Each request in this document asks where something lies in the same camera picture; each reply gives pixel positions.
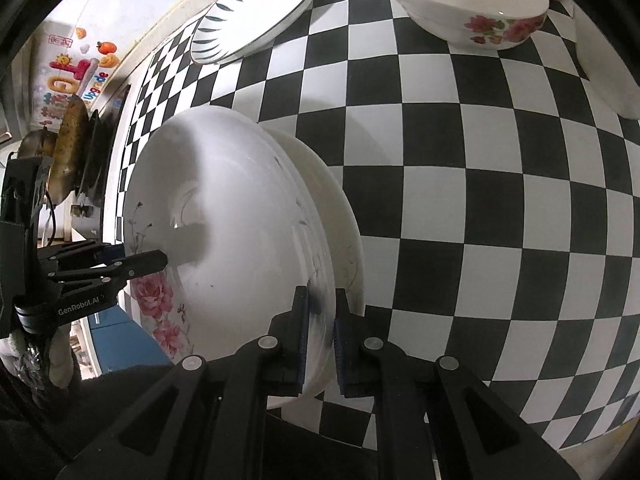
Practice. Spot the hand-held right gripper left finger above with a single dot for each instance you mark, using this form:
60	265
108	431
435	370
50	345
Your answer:
300	340

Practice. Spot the black white checkered tablecloth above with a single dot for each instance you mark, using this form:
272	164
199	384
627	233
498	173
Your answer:
450	210

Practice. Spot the blue cabinet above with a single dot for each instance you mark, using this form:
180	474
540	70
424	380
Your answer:
125	340

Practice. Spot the worn metal wok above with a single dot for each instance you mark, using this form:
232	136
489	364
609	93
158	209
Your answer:
67	145

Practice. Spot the colourful wall sticker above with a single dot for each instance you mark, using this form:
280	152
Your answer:
65	70

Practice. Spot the plain white bowl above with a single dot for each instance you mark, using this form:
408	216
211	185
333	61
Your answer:
610	70

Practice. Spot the white bowl with pink flowers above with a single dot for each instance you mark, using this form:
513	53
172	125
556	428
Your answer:
450	0

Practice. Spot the person's left hand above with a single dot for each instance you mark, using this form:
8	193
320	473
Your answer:
59	360

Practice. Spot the white plate blue leaf pattern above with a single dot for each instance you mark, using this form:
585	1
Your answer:
240	210

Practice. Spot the steel pot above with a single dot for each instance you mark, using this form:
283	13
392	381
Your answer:
35	142

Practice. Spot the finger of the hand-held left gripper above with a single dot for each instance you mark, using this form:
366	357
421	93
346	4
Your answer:
107	252
145	262

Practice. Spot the white plate with branch print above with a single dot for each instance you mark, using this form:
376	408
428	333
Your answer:
335	230

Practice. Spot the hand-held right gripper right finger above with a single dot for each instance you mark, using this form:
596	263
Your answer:
340	355

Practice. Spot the white plate with leaf pattern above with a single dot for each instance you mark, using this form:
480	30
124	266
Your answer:
250	10

